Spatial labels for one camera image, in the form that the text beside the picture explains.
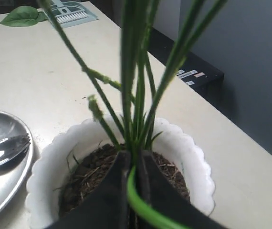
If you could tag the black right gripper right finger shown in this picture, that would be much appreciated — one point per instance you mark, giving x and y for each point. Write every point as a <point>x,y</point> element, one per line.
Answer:
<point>160,206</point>

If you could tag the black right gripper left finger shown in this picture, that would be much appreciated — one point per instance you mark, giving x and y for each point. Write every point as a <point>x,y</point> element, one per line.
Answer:
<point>106,207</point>

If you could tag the stainless steel spork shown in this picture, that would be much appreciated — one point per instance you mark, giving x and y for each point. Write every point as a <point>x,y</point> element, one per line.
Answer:
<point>11,147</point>

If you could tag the dark brown potting soil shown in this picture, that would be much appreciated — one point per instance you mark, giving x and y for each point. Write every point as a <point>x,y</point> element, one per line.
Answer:
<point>90,172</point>

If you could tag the white scalloped flower pot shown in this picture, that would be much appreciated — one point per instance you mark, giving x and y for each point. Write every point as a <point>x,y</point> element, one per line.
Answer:
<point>61,157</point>

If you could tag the round stainless steel plate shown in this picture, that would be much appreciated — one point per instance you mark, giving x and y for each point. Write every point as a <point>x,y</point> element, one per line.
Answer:
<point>13,173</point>

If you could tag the black box with labels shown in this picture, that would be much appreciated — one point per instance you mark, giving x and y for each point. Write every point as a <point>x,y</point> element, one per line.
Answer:
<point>197,73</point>

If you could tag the green artificial leaf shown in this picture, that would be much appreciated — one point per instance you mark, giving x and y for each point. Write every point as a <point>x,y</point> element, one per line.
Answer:
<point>23,16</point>

